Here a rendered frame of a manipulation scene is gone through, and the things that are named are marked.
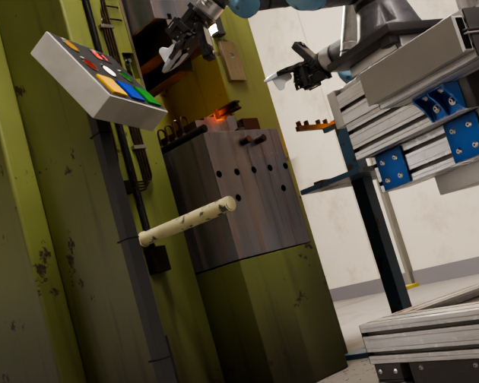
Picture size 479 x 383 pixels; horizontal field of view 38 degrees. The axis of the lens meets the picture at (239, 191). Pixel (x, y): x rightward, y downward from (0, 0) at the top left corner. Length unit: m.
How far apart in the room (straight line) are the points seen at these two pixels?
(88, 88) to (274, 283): 0.94
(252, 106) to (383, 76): 1.55
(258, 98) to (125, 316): 1.11
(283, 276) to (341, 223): 3.84
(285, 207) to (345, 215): 3.66
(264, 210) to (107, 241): 0.55
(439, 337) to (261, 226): 1.11
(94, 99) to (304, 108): 4.62
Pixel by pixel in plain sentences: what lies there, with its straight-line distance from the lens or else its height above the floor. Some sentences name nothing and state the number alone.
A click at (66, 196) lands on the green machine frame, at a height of 0.86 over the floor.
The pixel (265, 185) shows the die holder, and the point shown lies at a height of 0.70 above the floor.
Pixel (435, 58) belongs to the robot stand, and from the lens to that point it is 1.30.
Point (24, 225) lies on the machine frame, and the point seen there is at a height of 0.81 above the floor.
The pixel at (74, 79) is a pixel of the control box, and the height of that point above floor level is 1.04.
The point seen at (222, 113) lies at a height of 0.99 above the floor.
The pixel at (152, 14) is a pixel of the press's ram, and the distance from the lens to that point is 2.55.
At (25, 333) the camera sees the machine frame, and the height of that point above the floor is 0.44.
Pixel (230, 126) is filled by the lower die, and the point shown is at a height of 0.95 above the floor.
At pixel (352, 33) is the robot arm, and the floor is 0.97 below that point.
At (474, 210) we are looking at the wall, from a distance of 5.13.
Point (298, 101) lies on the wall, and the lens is 6.47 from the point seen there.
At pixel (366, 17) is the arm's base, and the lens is 1.61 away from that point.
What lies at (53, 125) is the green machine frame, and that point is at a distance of 2.58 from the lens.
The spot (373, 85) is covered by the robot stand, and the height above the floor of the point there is 0.69.
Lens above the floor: 0.39
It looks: 7 degrees up
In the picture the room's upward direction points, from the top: 16 degrees counter-clockwise
